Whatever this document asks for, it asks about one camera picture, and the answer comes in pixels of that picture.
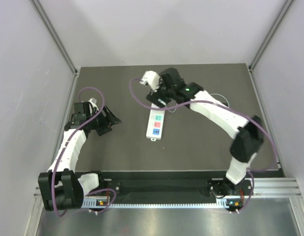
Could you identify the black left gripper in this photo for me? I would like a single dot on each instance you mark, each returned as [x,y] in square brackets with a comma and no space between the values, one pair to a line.
[108,121]

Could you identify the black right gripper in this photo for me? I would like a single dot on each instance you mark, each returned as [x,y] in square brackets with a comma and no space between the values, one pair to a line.
[155,97]

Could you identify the white power strip coloured sockets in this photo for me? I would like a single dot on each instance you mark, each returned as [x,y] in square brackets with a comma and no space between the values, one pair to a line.
[155,124]

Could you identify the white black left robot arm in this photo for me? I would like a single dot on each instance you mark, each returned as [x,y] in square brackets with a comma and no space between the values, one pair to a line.
[60,187]

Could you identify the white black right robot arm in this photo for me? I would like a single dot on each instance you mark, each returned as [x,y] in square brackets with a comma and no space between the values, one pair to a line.
[245,132]

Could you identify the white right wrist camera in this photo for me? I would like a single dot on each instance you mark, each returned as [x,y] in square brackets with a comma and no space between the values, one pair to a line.
[151,79]

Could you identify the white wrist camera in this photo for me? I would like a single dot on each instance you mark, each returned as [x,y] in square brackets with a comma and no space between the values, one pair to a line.
[93,100]
[151,79]

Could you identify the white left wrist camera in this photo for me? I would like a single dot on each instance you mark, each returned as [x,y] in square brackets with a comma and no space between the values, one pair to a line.
[93,100]

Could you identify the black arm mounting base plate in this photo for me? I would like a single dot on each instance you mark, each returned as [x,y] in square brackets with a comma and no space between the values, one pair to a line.
[203,183]

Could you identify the grey slotted cable duct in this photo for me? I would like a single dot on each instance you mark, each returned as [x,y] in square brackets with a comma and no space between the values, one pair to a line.
[97,203]

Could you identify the aluminium frame post left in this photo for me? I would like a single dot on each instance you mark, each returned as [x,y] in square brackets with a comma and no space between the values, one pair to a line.
[52,32]

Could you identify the aluminium frame post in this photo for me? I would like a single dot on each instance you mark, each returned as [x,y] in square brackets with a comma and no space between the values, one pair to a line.
[270,34]
[52,32]

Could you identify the aluminium frame post right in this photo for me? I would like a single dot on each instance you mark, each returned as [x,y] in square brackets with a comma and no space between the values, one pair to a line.
[270,34]

